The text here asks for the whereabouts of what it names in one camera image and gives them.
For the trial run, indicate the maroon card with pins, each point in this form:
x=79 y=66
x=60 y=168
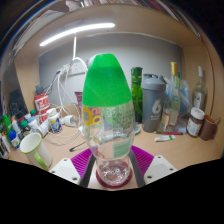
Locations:
x=79 y=103

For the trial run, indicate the white power adapter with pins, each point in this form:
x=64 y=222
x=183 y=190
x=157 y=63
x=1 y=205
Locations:
x=69 y=120

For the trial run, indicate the white bottle with blue cap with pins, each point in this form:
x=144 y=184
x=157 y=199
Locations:
x=14 y=140

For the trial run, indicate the tall green bottle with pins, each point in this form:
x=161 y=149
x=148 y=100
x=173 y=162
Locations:
x=136 y=93

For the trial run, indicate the white green tube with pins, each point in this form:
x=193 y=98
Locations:
x=165 y=138

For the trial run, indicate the white wall socket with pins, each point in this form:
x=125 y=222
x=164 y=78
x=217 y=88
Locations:
x=76 y=68

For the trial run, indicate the white pill bottle blue label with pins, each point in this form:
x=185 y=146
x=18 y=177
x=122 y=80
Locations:
x=55 y=123

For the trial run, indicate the brown mug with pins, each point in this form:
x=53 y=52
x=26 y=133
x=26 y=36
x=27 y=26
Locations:
x=208 y=128

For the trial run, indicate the clear glass bottle white cap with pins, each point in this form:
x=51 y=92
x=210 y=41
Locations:
x=200 y=95

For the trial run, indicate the clear glass bottle gold cap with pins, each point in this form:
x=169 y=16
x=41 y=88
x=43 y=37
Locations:
x=170 y=110

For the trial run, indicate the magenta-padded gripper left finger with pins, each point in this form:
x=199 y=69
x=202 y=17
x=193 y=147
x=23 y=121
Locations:
x=66 y=166

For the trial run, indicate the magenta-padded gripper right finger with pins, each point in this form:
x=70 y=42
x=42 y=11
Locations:
x=160 y=166

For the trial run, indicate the black hair clip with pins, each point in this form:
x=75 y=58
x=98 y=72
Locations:
x=77 y=147

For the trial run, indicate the clear bottle with green cap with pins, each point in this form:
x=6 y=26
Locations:
x=106 y=83

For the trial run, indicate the slim white light strip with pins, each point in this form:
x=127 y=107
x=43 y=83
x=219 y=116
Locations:
x=76 y=31

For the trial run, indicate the white mug with green rim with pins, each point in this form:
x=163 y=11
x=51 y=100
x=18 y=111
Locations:
x=33 y=150

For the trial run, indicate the grey shaker bottle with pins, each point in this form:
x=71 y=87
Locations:
x=153 y=106

